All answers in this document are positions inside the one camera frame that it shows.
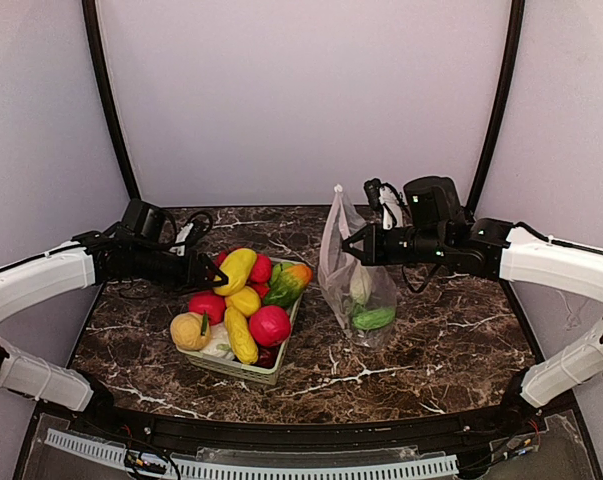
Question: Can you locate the green toy bitter gourd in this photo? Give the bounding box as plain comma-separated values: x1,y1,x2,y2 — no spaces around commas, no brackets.
352,307,396,331

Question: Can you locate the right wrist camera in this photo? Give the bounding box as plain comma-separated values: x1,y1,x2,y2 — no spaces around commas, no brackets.
363,178,405,230

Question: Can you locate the black front rail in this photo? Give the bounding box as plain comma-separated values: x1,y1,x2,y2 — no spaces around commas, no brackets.
70,409,547,454

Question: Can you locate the white slotted cable duct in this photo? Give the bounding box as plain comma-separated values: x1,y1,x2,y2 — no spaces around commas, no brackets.
45,428,459,479

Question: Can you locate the red toy apple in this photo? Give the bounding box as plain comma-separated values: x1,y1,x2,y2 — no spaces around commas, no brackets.
249,306,292,347

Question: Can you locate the orange green toy mango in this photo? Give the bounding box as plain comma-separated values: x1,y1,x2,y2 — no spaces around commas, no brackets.
279,263,313,291

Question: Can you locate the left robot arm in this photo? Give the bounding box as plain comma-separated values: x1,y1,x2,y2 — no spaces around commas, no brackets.
0,198,229,412

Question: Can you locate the yellow toy mango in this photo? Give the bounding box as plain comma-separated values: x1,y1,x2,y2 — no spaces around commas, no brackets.
213,248,257,297

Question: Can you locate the pale green plastic basket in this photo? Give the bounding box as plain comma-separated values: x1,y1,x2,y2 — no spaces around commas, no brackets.
170,248,312,385

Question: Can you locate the tan toy potato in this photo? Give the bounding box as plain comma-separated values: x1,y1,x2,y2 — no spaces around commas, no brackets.
170,312,211,351

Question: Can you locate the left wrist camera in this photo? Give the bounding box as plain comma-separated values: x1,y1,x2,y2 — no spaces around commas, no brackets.
170,210,214,256

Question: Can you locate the white toy bitter gourd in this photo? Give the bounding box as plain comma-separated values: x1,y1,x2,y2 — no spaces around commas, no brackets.
349,265,372,306

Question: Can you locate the dark red toy fruit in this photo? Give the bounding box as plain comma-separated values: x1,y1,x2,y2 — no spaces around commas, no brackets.
255,346,280,369

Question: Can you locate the white toy garlic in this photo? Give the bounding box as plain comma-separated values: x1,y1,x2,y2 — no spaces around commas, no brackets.
200,323,235,361

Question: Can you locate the yellow toy corn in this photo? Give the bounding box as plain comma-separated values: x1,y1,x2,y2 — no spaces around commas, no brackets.
224,307,259,365

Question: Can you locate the yellow toy lemon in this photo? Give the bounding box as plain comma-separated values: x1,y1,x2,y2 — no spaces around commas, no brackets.
225,286,261,318

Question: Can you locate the clear dotted zip bag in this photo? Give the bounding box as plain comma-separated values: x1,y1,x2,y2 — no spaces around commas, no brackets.
318,184,397,349

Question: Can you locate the red toy tomato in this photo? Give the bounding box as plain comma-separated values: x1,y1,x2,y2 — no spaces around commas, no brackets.
248,254,272,284
188,291,226,325

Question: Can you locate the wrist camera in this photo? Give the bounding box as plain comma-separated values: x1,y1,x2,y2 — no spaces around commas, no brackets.
363,178,405,230
170,210,214,256

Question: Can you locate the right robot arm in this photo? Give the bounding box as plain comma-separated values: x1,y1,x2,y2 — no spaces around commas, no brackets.
342,176,603,408

